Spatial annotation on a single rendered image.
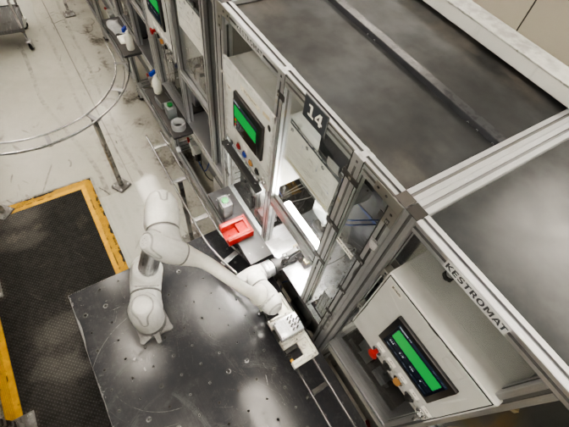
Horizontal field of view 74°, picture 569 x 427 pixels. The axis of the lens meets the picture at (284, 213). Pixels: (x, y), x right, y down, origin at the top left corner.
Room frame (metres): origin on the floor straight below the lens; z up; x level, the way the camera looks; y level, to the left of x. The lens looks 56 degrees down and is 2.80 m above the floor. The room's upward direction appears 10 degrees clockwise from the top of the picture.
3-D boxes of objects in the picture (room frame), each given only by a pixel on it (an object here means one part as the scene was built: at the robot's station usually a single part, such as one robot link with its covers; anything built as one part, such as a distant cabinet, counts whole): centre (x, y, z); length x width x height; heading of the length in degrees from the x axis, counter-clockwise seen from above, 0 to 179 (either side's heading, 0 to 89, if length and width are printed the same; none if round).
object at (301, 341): (0.60, -0.12, 0.84); 0.36 x 0.14 x 0.10; 40
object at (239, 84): (1.29, 0.15, 1.60); 0.42 x 0.29 x 0.46; 40
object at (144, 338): (0.54, 0.59, 0.71); 0.22 x 0.18 x 0.06; 40
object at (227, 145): (1.20, 0.25, 1.37); 0.36 x 0.04 x 0.04; 40
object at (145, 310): (0.57, 0.61, 0.85); 0.18 x 0.16 x 0.22; 21
